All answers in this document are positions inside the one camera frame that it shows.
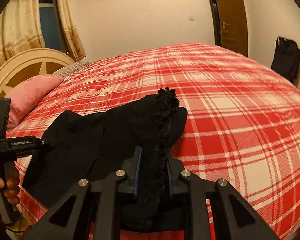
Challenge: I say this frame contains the person's left hand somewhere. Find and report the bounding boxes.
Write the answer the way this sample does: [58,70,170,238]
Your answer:
[0,162,20,218]

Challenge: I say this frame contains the black bag on chair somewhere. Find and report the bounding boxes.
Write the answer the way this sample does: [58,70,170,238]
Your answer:
[271,36,300,83]

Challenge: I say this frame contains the beige right curtain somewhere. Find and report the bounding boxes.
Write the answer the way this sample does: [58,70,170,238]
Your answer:
[57,0,86,62]

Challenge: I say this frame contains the black pants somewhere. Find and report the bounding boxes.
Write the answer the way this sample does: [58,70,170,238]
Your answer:
[21,87,189,233]

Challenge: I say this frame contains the brown wooden door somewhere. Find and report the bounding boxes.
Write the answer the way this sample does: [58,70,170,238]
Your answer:
[209,0,248,56]

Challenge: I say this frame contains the door handle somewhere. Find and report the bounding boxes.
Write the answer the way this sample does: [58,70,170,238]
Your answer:
[222,21,230,29]

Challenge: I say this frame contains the beige curtain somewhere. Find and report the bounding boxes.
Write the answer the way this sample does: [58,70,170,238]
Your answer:
[0,0,45,67]
[57,0,86,62]

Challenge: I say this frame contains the striped pillow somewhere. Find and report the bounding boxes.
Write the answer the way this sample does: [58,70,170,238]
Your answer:
[52,61,90,79]

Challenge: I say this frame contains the beige left curtain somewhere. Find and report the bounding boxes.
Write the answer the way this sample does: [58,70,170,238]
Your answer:
[0,0,45,67]

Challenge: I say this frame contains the cream round headboard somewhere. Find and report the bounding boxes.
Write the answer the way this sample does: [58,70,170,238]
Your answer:
[0,48,76,131]

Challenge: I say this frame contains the window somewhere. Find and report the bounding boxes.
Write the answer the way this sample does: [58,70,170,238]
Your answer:
[39,0,68,53]

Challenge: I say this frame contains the red plaid bed sheet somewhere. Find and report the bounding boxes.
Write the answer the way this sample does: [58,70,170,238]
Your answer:
[8,43,300,239]

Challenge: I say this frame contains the pink folded blanket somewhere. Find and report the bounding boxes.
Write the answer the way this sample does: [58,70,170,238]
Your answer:
[5,74,63,129]

